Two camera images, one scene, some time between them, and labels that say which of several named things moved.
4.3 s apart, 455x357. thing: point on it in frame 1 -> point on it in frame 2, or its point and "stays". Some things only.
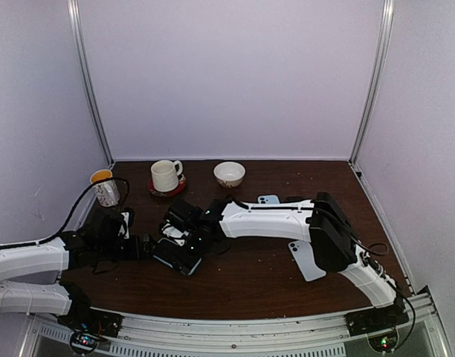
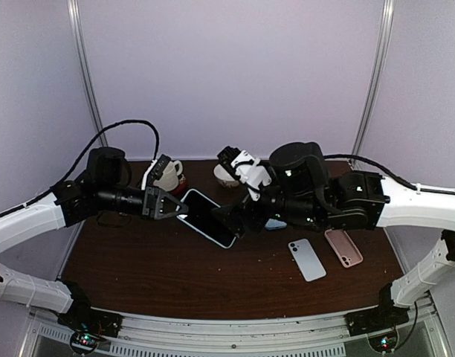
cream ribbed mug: [164, 175] stays
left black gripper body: [134, 253] -> [149, 201]
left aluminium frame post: [73, 8] stays
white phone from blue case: [302, 253] stays
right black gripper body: [199, 248] -> [256, 222]
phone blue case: [177, 256] -> [201, 218]
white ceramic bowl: [230, 174] stays
